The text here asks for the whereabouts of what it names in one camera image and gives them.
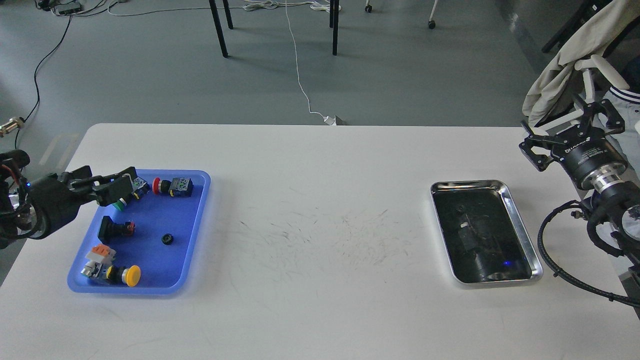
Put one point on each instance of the red push button switch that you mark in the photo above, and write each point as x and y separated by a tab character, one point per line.
177	187

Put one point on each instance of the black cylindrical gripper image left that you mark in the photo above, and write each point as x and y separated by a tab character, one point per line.
56	204

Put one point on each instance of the silver metal tray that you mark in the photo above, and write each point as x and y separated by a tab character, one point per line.
487	245

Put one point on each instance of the black table leg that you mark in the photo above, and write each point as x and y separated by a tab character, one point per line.
334	9
218	24

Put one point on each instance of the orange white connector block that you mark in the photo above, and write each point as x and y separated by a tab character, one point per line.
101	254

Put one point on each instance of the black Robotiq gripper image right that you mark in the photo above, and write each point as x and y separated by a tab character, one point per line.
590	157

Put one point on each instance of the black table leg right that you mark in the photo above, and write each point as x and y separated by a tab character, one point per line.
334	9

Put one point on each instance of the green push button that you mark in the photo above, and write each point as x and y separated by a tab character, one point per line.
140	188

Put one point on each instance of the beige jacket on chair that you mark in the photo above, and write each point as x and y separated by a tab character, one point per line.
592	38

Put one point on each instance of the yellow push button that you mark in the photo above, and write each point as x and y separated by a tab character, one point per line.
110	274

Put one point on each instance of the black red switch component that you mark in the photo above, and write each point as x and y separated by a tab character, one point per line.
109	229

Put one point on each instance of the blue plastic tray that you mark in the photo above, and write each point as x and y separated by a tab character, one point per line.
164	267

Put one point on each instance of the black table leg left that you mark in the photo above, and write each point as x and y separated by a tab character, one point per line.
218	24

